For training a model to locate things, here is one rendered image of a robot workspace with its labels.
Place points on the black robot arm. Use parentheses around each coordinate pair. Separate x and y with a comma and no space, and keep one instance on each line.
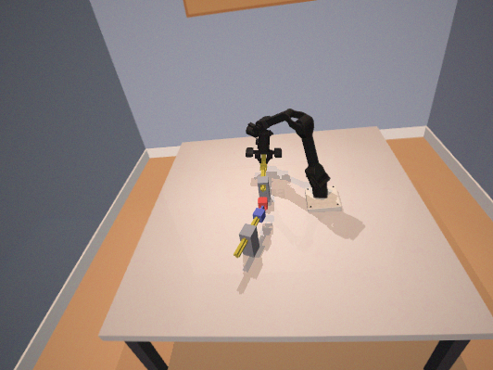
(304,127)

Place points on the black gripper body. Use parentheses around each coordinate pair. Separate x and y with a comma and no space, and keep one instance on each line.
(263,149)

